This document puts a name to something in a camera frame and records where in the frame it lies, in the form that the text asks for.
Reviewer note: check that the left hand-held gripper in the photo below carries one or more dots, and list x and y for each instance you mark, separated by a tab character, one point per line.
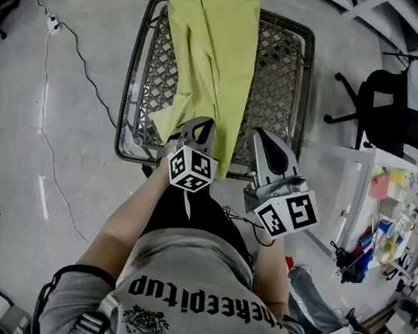
190	167

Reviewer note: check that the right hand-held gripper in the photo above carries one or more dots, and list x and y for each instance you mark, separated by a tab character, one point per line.
287	210

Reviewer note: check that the yellow-green tablecloth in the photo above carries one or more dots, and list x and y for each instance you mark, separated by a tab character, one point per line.
214	61

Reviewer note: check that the person's right forearm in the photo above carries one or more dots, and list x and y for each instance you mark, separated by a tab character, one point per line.
273	276

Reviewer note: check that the person's left forearm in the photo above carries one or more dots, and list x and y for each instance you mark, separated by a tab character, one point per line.
123	220

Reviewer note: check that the white shelf unit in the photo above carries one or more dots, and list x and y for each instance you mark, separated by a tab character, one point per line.
342	186

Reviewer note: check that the person's black trousers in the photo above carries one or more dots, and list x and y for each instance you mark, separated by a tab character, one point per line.
202	218

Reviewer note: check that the pink paper pad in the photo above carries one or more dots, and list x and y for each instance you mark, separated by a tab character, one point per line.
380	185

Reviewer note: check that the black office chair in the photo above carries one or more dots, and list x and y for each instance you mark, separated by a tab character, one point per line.
389	116

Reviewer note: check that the yellow paper pad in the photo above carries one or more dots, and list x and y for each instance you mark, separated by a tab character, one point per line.
400	175

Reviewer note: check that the cluttered white desk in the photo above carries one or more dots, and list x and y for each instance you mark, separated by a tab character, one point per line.
405	232

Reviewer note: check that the person's grey printed shirt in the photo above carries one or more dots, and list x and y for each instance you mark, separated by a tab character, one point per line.
185	295

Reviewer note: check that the white power strip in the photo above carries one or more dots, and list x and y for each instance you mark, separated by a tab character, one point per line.
53	25

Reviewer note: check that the white slatted frame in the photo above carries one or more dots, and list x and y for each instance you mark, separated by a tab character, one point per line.
394	15

